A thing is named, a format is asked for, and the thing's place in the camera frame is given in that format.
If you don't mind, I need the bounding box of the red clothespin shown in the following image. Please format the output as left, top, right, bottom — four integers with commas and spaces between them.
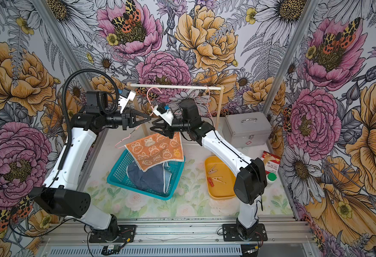
207, 177, 215, 187

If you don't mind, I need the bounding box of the red white box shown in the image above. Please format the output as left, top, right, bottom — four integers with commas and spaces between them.
261, 151, 281, 175

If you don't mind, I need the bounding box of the blue towel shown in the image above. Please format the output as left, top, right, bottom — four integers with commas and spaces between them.
126, 162, 172, 194

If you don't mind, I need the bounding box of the orange bunny towel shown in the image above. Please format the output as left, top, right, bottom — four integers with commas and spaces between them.
125, 132, 184, 172

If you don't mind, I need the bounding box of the beige clothespin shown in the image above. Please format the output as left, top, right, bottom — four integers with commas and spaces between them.
212, 176, 225, 184
208, 165, 217, 175

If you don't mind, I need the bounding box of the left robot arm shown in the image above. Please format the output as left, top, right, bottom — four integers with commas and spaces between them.
29, 88, 150, 242

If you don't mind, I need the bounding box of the aluminium front rail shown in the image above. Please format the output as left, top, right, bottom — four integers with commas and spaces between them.
40, 215, 314, 246

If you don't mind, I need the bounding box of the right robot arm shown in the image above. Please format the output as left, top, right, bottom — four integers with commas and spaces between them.
150, 99, 267, 241

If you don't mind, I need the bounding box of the teal plastic basket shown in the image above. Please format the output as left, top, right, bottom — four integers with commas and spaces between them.
107, 150, 185, 200

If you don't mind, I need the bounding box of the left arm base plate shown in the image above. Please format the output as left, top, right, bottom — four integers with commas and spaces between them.
88, 225, 137, 244

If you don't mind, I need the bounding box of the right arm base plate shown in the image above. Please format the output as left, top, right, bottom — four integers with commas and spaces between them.
222, 223, 268, 242

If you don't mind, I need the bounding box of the green cap bottle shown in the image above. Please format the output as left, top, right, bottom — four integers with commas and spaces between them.
266, 172, 278, 184

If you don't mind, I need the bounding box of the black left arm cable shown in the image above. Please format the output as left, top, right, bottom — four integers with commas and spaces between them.
57, 69, 119, 171

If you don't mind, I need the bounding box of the silver metal case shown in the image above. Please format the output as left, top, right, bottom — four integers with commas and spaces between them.
223, 112, 272, 148

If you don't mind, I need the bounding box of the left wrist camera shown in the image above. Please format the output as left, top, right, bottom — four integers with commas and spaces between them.
118, 88, 136, 113

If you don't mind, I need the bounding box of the yellow plastic tray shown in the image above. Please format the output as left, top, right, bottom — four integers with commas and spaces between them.
205, 156, 236, 200

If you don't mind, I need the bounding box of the wooden clothes rack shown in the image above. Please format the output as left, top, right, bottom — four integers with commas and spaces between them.
127, 82, 224, 131

